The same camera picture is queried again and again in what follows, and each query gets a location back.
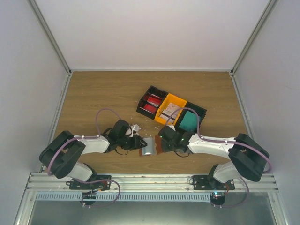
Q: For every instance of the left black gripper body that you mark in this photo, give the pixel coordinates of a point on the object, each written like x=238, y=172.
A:
x=128, y=145

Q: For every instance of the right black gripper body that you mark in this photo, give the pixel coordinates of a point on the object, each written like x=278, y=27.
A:
x=167, y=148

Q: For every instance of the brown leather card holder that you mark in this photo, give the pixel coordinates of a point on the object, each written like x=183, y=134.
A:
x=154, y=146

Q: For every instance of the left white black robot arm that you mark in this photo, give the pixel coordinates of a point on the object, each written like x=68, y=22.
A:
x=61, y=156

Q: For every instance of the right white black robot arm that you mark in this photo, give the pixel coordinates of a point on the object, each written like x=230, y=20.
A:
x=247, y=158

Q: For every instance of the black bin with teal cards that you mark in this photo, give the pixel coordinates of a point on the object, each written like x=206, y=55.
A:
x=201, y=112

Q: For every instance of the teal card stack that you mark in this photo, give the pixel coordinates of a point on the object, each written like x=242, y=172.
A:
x=189, y=122

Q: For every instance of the white patterned card stack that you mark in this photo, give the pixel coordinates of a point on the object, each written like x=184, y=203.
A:
x=168, y=111

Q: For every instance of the lower red card stack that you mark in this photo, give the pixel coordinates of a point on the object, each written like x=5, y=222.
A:
x=150, y=108

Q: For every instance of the red card stack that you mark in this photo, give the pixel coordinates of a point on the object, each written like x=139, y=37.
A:
x=150, y=108
x=154, y=100

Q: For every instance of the black bin with red cards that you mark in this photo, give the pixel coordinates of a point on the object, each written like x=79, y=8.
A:
x=143, y=101

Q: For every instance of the upper red card stack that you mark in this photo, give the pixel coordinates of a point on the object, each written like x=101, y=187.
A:
x=154, y=100

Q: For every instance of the yellow plastic bin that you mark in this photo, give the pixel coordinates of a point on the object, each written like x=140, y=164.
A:
x=170, y=98

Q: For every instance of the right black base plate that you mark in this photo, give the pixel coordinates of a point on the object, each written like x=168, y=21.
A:
x=205, y=182

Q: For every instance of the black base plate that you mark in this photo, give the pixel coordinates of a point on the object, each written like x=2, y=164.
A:
x=98, y=182
x=205, y=182

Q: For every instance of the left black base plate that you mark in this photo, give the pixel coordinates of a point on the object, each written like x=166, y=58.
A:
x=98, y=182

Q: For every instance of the aluminium front rail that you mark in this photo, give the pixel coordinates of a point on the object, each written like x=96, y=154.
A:
x=149, y=183

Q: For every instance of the grey slotted cable duct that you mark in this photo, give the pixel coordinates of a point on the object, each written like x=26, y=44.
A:
x=125, y=197

